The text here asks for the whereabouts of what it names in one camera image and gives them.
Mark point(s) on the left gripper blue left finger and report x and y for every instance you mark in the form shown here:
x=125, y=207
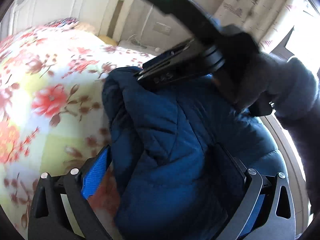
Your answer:
x=48, y=218

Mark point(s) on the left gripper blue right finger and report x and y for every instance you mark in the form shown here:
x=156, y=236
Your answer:
x=258, y=206

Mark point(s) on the blue puffer jacket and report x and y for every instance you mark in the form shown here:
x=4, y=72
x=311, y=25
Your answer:
x=162, y=152

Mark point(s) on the grey sleeved right forearm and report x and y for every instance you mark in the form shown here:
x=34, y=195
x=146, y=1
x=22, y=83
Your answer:
x=295, y=93

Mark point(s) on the right hand in dark glove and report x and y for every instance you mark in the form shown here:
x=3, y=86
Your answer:
x=243, y=79

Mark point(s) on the patterned window curtain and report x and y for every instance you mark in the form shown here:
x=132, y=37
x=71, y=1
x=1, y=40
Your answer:
x=268, y=21

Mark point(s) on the white bed headboard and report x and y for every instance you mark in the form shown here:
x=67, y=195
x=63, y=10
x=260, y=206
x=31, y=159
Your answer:
x=107, y=16

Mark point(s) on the floral bed blanket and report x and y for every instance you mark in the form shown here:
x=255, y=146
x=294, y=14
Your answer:
x=52, y=116

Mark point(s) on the wall power socket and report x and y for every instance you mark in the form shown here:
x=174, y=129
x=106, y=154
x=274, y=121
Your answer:
x=162, y=28

